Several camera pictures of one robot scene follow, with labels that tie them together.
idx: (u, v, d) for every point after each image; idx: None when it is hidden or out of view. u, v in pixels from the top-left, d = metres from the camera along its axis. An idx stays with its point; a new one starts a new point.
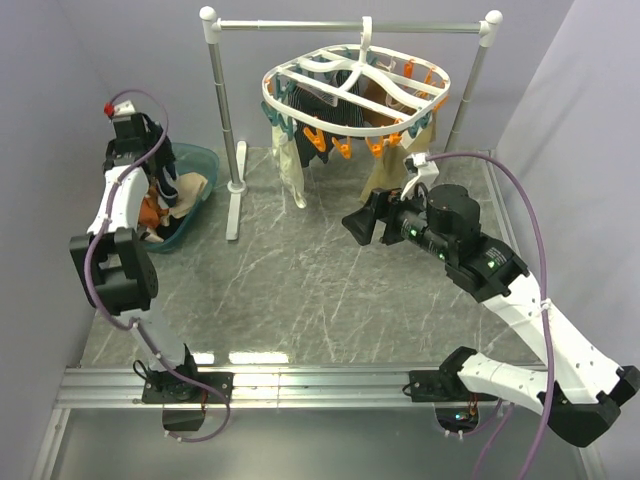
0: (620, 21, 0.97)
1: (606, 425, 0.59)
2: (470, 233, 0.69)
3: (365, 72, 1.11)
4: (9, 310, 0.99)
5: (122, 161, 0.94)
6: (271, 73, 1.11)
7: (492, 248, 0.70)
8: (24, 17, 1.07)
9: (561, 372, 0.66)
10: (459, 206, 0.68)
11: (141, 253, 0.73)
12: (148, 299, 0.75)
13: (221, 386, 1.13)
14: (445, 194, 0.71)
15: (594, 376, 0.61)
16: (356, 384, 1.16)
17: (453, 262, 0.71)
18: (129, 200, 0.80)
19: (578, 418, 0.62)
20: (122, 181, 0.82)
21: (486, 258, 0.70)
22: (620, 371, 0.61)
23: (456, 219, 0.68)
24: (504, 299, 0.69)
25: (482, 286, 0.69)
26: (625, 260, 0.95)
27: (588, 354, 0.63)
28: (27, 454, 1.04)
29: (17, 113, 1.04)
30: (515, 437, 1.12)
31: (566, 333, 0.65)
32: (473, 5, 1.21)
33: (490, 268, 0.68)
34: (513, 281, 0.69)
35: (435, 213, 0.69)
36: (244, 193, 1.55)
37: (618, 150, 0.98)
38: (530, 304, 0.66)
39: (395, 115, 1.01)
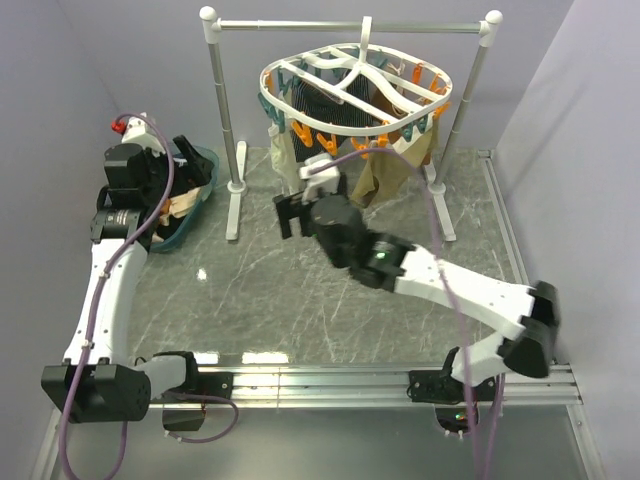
0: (620, 21, 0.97)
1: (543, 347, 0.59)
2: (361, 235, 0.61)
3: (364, 72, 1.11)
4: (10, 309, 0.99)
5: (115, 224, 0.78)
6: (273, 65, 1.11)
7: (384, 238, 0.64)
8: (24, 16, 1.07)
9: (485, 318, 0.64)
10: (345, 215, 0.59)
11: (129, 377, 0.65)
12: (135, 418, 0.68)
13: (221, 386, 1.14)
14: (328, 204, 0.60)
15: (511, 306, 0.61)
16: (355, 384, 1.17)
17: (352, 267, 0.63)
18: (119, 299, 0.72)
19: (523, 352, 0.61)
20: (111, 271, 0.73)
21: (378, 252, 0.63)
22: (529, 291, 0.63)
23: (346, 232, 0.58)
24: (405, 282, 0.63)
25: (386, 281, 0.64)
26: (624, 260, 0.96)
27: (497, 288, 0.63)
28: (27, 454, 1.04)
29: (16, 112, 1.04)
30: (516, 437, 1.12)
31: (470, 280, 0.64)
32: (473, 5, 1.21)
33: (383, 262, 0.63)
34: (405, 259, 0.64)
35: (323, 229, 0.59)
36: (244, 193, 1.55)
37: (617, 150, 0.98)
38: (428, 273, 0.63)
39: (384, 118, 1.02)
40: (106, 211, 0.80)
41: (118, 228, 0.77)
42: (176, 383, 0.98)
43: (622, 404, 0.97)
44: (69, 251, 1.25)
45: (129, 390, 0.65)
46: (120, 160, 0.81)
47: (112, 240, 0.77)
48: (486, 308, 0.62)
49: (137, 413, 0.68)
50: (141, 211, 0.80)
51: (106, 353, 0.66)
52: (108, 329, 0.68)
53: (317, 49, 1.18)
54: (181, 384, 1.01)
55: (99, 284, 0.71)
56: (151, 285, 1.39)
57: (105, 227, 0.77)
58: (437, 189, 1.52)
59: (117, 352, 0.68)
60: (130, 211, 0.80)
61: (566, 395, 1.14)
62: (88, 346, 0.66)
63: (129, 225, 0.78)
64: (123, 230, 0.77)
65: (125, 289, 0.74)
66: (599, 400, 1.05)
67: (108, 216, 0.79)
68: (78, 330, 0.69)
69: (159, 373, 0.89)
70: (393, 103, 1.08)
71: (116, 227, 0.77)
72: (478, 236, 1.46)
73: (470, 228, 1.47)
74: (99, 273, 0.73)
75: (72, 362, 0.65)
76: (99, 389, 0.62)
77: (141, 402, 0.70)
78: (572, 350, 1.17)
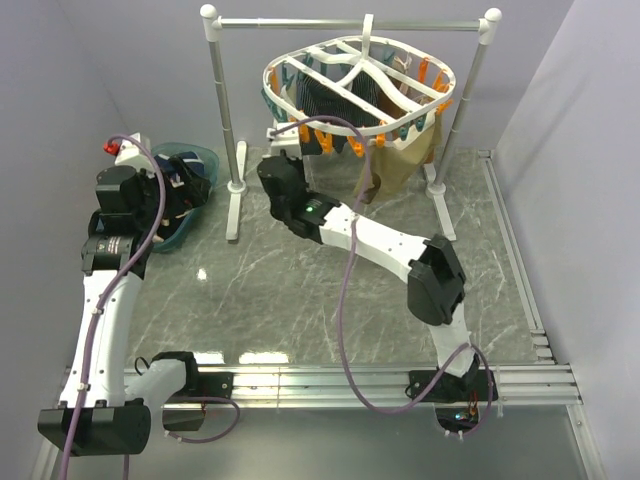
0: (619, 21, 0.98)
1: (419, 281, 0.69)
2: (293, 191, 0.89)
3: (367, 69, 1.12)
4: (10, 309, 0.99)
5: (106, 253, 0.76)
6: (277, 61, 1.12)
7: (316, 200, 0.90)
8: (24, 17, 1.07)
9: (390, 264, 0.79)
10: (281, 172, 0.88)
11: (128, 414, 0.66)
12: (136, 450, 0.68)
13: (221, 386, 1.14)
14: (272, 166, 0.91)
15: (402, 251, 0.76)
16: (354, 384, 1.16)
17: (287, 218, 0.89)
18: (115, 334, 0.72)
19: (411, 289, 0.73)
20: (104, 307, 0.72)
21: (308, 209, 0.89)
22: (426, 241, 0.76)
23: (279, 183, 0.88)
24: (324, 229, 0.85)
25: (312, 230, 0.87)
26: (624, 258, 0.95)
27: (397, 239, 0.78)
28: (27, 454, 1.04)
29: (16, 112, 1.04)
30: (516, 438, 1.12)
31: (377, 232, 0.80)
32: (473, 4, 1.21)
33: (311, 214, 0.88)
34: (329, 214, 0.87)
35: (265, 181, 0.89)
36: (244, 192, 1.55)
37: (616, 150, 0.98)
38: (343, 224, 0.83)
39: (381, 118, 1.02)
40: (99, 236, 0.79)
41: (109, 258, 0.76)
42: (176, 384, 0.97)
43: (621, 403, 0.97)
44: (69, 251, 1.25)
45: (128, 428, 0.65)
46: (112, 185, 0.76)
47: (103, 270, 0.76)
48: (385, 252, 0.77)
49: (137, 447, 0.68)
50: (133, 239, 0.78)
51: (103, 393, 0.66)
52: (105, 369, 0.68)
53: (324, 42, 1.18)
54: (182, 387, 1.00)
55: (92, 322, 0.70)
56: (151, 285, 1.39)
57: (96, 257, 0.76)
58: (437, 188, 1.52)
59: (116, 390, 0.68)
60: (122, 238, 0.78)
61: (566, 395, 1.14)
62: (85, 388, 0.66)
63: (121, 254, 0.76)
64: (113, 260, 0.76)
65: (120, 323, 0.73)
66: (599, 399, 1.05)
67: (99, 243, 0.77)
68: (74, 369, 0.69)
69: (157, 384, 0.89)
70: (393, 101, 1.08)
71: (107, 259, 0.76)
72: (478, 236, 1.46)
73: (470, 227, 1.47)
74: (91, 309, 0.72)
75: (69, 405, 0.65)
76: (98, 432, 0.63)
77: (141, 436, 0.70)
78: (572, 349, 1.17)
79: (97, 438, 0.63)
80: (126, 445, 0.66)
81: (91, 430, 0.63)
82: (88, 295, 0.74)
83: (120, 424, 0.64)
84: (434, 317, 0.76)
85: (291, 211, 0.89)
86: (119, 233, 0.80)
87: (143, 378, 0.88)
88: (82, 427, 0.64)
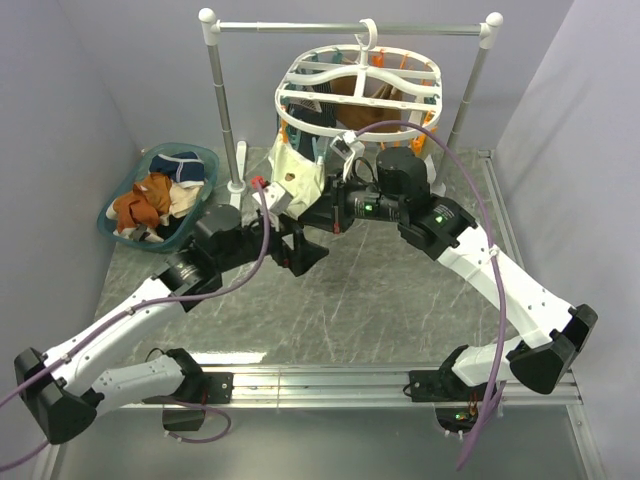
0: (620, 26, 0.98)
1: (558, 358, 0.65)
2: (418, 192, 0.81)
3: (372, 73, 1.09)
4: (9, 311, 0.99)
5: (178, 272, 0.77)
6: (278, 98, 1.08)
7: (441, 206, 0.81)
8: (24, 19, 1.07)
9: (517, 316, 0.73)
10: (405, 165, 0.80)
11: (75, 409, 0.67)
12: (55, 440, 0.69)
13: (221, 386, 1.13)
14: (393, 156, 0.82)
15: (542, 314, 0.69)
16: (353, 384, 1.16)
17: (404, 222, 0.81)
18: (122, 338, 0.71)
19: (536, 358, 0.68)
20: (137, 310, 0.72)
21: (435, 215, 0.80)
22: (571, 310, 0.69)
23: (403, 179, 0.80)
24: (453, 250, 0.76)
25: (434, 243, 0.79)
26: (624, 259, 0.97)
27: (540, 296, 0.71)
28: (27, 455, 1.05)
29: (16, 114, 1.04)
30: (514, 437, 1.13)
31: (516, 281, 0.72)
32: (472, 8, 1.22)
33: (438, 224, 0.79)
34: (463, 234, 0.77)
35: (386, 173, 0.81)
36: (244, 193, 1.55)
37: (617, 153, 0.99)
38: (479, 253, 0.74)
39: (429, 108, 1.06)
40: (183, 256, 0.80)
41: (176, 281, 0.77)
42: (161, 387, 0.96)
43: (621, 403, 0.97)
44: (69, 252, 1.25)
45: (65, 417, 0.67)
46: (210, 227, 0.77)
47: (161, 283, 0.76)
48: (524, 309, 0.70)
49: (56, 440, 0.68)
50: (202, 278, 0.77)
51: (69, 376, 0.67)
52: (91, 360, 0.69)
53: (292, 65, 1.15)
54: (171, 393, 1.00)
55: (119, 314, 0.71)
56: None
57: (168, 270, 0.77)
58: (437, 190, 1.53)
59: (82, 379, 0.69)
60: (197, 271, 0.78)
61: (566, 395, 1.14)
62: (64, 361, 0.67)
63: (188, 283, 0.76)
64: (177, 283, 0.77)
65: (136, 332, 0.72)
66: (599, 400, 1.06)
67: (179, 262, 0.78)
68: (76, 337, 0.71)
69: (147, 385, 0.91)
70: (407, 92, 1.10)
71: (175, 278, 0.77)
72: None
73: None
74: (128, 304, 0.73)
75: (47, 361, 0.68)
76: (43, 405, 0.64)
77: (72, 430, 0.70)
78: None
79: (37, 404, 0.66)
80: (48, 432, 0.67)
81: (39, 399, 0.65)
82: (138, 292, 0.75)
83: (60, 411, 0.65)
84: (535, 381, 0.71)
85: (410, 216, 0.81)
86: (198, 266, 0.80)
87: (141, 373, 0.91)
88: (37, 388, 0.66)
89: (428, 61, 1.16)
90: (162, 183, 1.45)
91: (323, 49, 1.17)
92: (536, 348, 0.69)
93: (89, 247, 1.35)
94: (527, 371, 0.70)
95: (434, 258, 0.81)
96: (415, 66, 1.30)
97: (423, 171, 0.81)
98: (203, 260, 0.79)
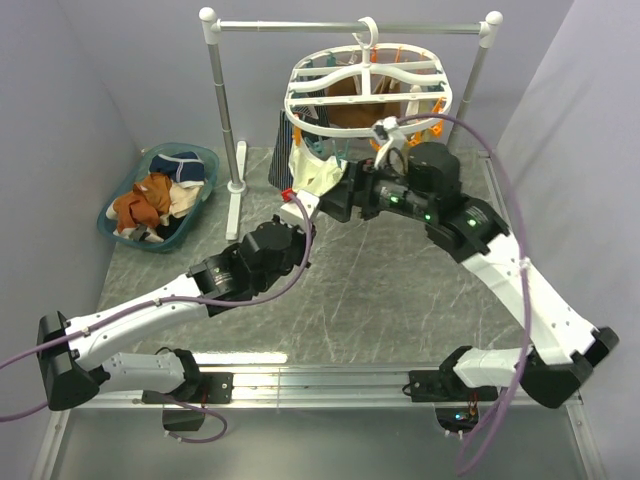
0: (621, 25, 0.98)
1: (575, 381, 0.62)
2: (449, 191, 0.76)
3: (375, 71, 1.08)
4: (9, 311, 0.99)
5: (211, 277, 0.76)
6: (288, 110, 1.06)
7: (475, 209, 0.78)
8: (24, 18, 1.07)
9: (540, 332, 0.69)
10: (439, 162, 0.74)
11: (79, 383, 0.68)
12: (54, 407, 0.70)
13: (221, 386, 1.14)
14: (425, 150, 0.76)
15: (567, 334, 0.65)
16: (353, 384, 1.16)
17: (433, 222, 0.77)
18: (140, 326, 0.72)
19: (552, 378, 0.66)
20: (163, 303, 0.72)
21: (468, 219, 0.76)
22: (595, 332, 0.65)
23: (436, 177, 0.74)
24: (483, 257, 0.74)
25: (462, 246, 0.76)
26: (623, 259, 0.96)
27: (565, 314, 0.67)
28: (27, 454, 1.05)
29: (16, 114, 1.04)
30: (515, 438, 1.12)
31: (542, 297, 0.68)
32: (472, 6, 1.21)
33: (469, 227, 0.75)
34: (493, 241, 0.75)
35: (417, 169, 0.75)
36: (244, 193, 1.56)
37: (617, 153, 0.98)
38: (508, 264, 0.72)
39: (438, 96, 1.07)
40: (222, 261, 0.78)
41: (208, 285, 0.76)
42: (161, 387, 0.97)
43: (622, 404, 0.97)
44: (69, 252, 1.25)
45: (68, 388, 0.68)
46: (259, 240, 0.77)
47: (194, 283, 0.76)
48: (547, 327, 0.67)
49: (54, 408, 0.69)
50: (233, 288, 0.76)
51: (84, 350, 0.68)
52: (106, 340, 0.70)
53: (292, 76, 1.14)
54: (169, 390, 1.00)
55: (147, 302, 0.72)
56: (151, 285, 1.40)
57: (204, 271, 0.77)
58: None
59: (93, 357, 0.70)
60: (230, 281, 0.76)
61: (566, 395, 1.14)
62: (84, 334, 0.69)
63: (218, 291, 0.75)
64: (210, 289, 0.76)
65: (155, 323, 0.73)
66: (599, 401, 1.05)
67: (216, 268, 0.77)
68: (100, 313, 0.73)
69: (152, 377, 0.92)
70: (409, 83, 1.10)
71: (208, 283, 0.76)
72: None
73: None
74: (156, 296, 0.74)
75: (68, 330, 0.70)
76: (53, 373, 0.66)
77: (72, 403, 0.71)
78: None
79: (48, 369, 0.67)
80: (49, 399, 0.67)
81: (51, 366, 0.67)
82: (171, 285, 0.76)
83: (65, 382, 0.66)
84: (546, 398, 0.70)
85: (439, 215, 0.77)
86: (234, 274, 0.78)
87: (150, 365, 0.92)
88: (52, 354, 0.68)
89: (423, 50, 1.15)
90: (162, 183, 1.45)
91: (318, 55, 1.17)
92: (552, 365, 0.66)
93: (89, 247, 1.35)
94: (540, 389, 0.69)
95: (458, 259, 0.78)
96: (411, 58, 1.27)
97: (457, 169, 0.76)
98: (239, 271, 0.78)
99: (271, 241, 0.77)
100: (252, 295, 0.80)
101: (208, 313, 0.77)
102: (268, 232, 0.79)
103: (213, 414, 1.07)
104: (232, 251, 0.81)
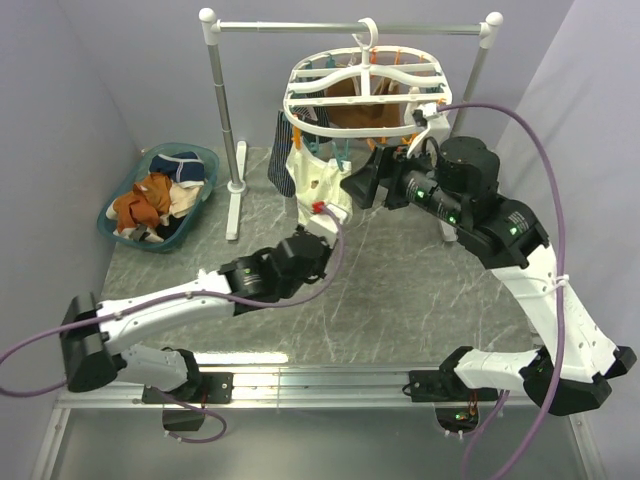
0: (620, 27, 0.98)
1: (597, 403, 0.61)
2: (486, 193, 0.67)
3: (375, 72, 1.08)
4: (9, 311, 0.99)
5: (239, 278, 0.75)
6: (288, 111, 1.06)
7: (516, 214, 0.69)
8: (25, 18, 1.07)
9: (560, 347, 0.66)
10: (478, 160, 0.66)
11: (105, 367, 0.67)
12: (70, 388, 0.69)
13: (221, 386, 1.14)
14: (460, 147, 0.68)
15: (593, 355, 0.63)
16: (353, 384, 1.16)
17: (467, 225, 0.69)
18: (168, 318, 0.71)
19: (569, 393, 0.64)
20: (195, 296, 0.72)
21: (509, 225, 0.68)
22: (616, 353, 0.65)
23: (473, 177, 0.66)
24: (521, 270, 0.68)
25: (498, 253, 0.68)
26: (623, 259, 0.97)
27: (593, 334, 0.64)
28: (27, 454, 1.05)
29: (16, 115, 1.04)
30: (515, 438, 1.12)
31: (574, 315, 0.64)
32: (472, 7, 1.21)
33: (510, 234, 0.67)
34: (531, 253, 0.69)
35: (451, 168, 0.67)
36: (244, 193, 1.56)
37: (617, 154, 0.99)
38: (545, 279, 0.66)
39: (438, 97, 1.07)
40: (251, 262, 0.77)
41: (236, 285, 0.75)
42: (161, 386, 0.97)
43: (622, 403, 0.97)
44: (69, 252, 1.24)
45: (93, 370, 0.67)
46: (293, 245, 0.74)
47: (225, 282, 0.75)
48: (574, 346, 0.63)
49: (72, 389, 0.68)
50: (259, 291, 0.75)
51: (115, 333, 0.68)
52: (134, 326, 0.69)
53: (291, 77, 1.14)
54: (169, 390, 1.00)
55: (180, 293, 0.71)
56: (152, 285, 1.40)
57: (234, 271, 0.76)
58: None
59: (117, 343, 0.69)
60: (258, 284, 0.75)
61: None
62: (116, 317, 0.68)
63: (244, 292, 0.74)
64: (237, 289, 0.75)
65: (184, 314, 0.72)
66: None
67: (246, 269, 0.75)
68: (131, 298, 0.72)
69: (153, 376, 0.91)
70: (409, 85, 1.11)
71: (235, 284, 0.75)
72: None
73: None
74: (188, 288, 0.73)
75: (100, 311, 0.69)
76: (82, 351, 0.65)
77: (87, 387, 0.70)
78: None
79: (75, 347, 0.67)
80: (72, 379, 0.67)
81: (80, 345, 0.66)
82: (202, 280, 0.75)
83: (92, 363, 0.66)
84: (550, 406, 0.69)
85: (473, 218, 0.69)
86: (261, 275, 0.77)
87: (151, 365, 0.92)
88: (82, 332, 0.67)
89: (422, 54, 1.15)
90: (162, 183, 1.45)
91: (316, 57, 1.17)
92: (568, 381, 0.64)
93: (89, 247, 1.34)
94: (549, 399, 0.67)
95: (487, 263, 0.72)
96: (411, 61, 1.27)
97: (497, 169, 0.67)
98: (267, 274, 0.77)
99: (305, 248, 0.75)
100: (273, 299, 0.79)
101: (234, 312, 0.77)
102: (304, 238, 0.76)
103: (213, 415, 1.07)
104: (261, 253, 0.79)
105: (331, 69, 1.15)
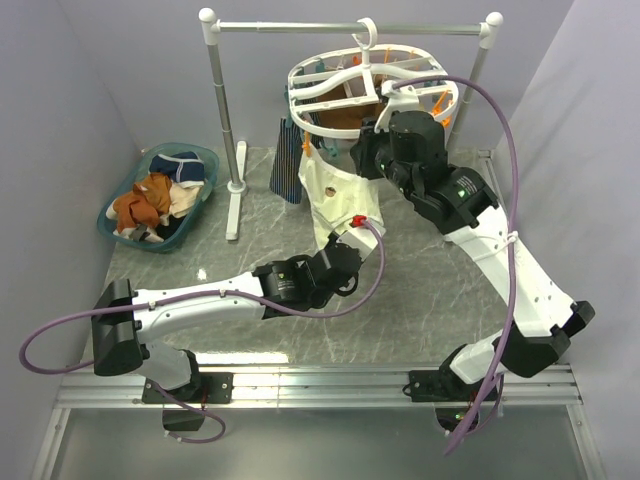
0: (620, 27, 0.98)
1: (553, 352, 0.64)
2: (434, 159, 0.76)
3: (375, 70, 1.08)
4: (9, 311, 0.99)
5: (272, 282, 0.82)
6: (299, 121, 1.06)
7: (464, 178, 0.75)
8: (24, 18, 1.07)
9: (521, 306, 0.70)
10: (421, 128, 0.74)
11: (130, 355, 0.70)
12: (96, 370, 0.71)
13: (221, 386, 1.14)
14: (408, 119, 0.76)
15: (550, 309, 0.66)
16: (354, 384, 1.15)
17: (419, 193, 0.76)
18: (199, 313, 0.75)
19: (529, 348, 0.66)
20: (228, 295, 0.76)
21: (458, 188, 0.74)
22: (573, 305, 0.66)
23: (419, 144, 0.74)
24: (471, 230, 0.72)
25: (451, 218, 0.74)
26: (623, 257, 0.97)
27: (547, 288, 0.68)
28: (27, 455, 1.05)
29: (15, 114, 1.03)
30: (514, 437, 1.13)
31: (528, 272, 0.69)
32: (472, 7, 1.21)
33: (459, 198, 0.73)
34: (482, 213, 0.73)
35: (399, 138, 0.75)
36: (244, 193, 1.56)
37: (617, 154, 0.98)
38: (496, 237, 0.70)
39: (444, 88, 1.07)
40: (286, 267, 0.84)
41: (269, 287, 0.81)
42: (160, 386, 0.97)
43: (622, 403, 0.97)
44: (68, 252, 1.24)
45: (121, 357, 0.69)
46: (330, 257, 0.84)
47: (256, 283, 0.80)
48: (530, 300, 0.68)
49: (98, 372, 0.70)
50: (292, 296, 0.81)
51: (146, 322, 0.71)
52: (164, 315, 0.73)
53: (290, 84, 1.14)
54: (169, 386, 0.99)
55: (213, 289, 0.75)
56: (152, 285, 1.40)
57: (269, 275, 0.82)
58: None
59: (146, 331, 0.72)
60: (290, 290, 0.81)
61: (566, 395, 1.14)
62: (150, 306, 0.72)
63: (277, 295, 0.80)
64: (270, 292, 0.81)
65: (214, 312, 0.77)
66: (599, 400, 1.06)
67: (280, 272, 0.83)
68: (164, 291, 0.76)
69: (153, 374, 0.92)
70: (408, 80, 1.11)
71: (267, 285, 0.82)
72: None
73: None
74: (222, 286, 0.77)
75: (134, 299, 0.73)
76: (114, 334, 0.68)
77: (113, 371, 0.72)
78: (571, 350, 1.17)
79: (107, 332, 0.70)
80: (97, 363, 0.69)
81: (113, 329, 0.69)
82: (235, 280, 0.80)
83: (122, 350, 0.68)
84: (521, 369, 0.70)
85: (425, 184, 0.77)
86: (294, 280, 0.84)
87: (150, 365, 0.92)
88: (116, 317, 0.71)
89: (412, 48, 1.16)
90: (162, 183, 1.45)
91: (308, 62, 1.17)
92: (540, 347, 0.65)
93: (88, 246, 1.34)
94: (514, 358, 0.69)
95: (444, 232, 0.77)
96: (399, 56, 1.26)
97: (441, 137, 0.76)
98: (300, 280, 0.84)
99: (339, 259, 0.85)
100: (300, 307, 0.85)
101: (262, 315, 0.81)
102: (338, 251, 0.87)
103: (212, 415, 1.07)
104: (292, 260, 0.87)
105: (327, 72, 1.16)
